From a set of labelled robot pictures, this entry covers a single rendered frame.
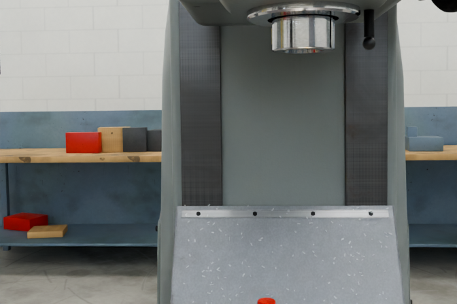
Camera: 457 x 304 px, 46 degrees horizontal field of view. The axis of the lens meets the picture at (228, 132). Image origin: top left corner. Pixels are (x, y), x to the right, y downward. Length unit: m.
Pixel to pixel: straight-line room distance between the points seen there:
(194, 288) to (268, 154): 0.22
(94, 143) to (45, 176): 0.91
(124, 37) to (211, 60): 4.02
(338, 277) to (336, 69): 0.29
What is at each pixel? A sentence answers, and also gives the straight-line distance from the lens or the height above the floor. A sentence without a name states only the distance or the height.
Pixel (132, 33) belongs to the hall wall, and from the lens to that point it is 4.78.
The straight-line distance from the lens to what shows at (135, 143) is 4.21.
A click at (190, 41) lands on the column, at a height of 1.33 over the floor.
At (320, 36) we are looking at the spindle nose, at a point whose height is 1.29.
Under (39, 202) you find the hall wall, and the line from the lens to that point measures 5.07.
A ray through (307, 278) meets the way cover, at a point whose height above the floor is 1.00.
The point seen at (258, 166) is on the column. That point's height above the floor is 1.15.
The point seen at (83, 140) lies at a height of 0.98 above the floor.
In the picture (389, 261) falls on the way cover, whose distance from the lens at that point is 0.80.
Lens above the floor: 1.24
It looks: 3 degrees down
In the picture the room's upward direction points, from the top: 1 degrees counter-clockwise
